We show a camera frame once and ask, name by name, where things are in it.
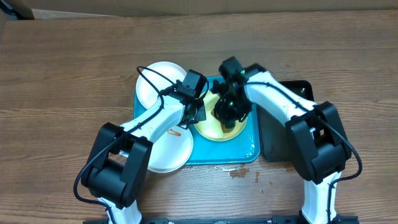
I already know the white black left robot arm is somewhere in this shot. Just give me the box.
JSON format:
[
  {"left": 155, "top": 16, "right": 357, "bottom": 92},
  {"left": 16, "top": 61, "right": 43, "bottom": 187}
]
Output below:
[{"left": 73, "top": 81, "right": 209, "bottom": 223}]

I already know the dark object top left corner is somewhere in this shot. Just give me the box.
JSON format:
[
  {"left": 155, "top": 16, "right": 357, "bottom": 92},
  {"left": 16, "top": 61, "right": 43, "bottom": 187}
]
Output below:
[{"left": 1, "top": 0, "right": 35, "bottom": 20}]

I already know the black water tray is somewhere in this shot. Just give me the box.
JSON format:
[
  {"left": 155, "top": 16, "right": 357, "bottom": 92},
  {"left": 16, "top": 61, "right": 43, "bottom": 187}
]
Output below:
[{"left": 257, "top": 80, "right": 314, "bottom": 162}]

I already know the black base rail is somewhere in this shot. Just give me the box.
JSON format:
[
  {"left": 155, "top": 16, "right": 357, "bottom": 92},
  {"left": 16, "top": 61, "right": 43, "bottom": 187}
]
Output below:
[{"left": 82, "top": 215, "right": 360, "bottom": 224}]

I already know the white plate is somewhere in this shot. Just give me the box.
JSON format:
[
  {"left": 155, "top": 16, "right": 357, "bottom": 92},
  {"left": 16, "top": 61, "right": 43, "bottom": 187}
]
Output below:
[
  {"left": 136, "top": 62, "right": 187, "bottom": 109},
  {"left": 148, "top": 126, "right": 193, "bottom": 173}
]

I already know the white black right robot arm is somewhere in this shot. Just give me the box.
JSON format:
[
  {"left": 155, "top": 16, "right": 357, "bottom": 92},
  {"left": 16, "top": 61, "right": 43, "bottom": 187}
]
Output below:
[{"left": 211, "top": 63, "right": 352, "bottom": 223}]

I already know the blue plastic tray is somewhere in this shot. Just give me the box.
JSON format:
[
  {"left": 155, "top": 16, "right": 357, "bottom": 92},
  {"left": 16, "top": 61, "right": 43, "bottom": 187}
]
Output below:
[{"left": 132, "top": 75, "right": 261, "bottom": 166}]

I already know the yellow plate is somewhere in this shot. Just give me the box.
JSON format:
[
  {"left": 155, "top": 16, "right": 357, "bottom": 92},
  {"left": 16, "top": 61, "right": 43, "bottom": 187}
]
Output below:
[{"left": 194, "top": 91, "right": 248, "bottom": 141}]

